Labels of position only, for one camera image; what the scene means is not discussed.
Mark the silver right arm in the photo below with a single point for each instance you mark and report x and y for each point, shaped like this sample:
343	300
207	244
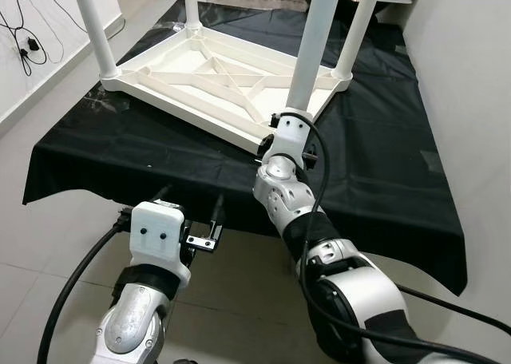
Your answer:
287	196

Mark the black table cloth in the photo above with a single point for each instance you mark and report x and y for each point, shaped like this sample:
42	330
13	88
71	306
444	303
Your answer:
383	164

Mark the black robot foot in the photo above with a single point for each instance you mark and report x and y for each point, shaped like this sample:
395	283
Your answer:
185	361

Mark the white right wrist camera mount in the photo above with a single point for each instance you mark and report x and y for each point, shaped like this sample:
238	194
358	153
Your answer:
287	136

